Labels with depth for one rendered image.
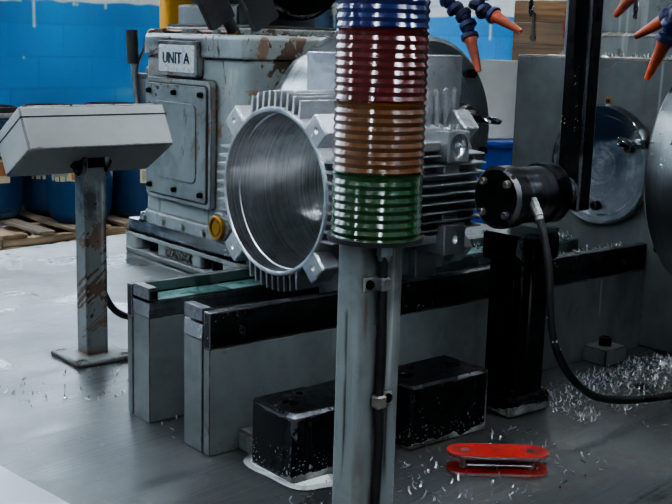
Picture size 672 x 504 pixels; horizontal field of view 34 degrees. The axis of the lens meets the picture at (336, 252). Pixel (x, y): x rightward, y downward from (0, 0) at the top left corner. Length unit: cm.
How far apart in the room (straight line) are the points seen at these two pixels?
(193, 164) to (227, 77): 15
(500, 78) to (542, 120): 197
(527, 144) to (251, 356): 63
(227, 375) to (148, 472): 10
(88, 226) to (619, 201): 63
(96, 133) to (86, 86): 630
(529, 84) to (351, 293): 79
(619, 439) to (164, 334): 43
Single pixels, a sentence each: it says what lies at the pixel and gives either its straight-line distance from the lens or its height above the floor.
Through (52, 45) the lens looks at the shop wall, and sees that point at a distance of 735.
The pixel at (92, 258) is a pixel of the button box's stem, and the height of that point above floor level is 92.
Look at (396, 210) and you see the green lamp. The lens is 69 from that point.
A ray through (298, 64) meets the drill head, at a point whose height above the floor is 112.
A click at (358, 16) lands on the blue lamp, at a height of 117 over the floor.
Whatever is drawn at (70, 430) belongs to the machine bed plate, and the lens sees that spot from 104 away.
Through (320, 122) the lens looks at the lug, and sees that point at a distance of 97.
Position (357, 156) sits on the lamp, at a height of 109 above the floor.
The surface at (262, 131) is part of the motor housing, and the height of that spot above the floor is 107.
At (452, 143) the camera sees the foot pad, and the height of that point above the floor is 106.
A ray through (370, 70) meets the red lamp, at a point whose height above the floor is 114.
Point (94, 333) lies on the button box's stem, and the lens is 125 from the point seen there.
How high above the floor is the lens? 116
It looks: 11 degrees down
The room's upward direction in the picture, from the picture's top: 2 degrees clockwise
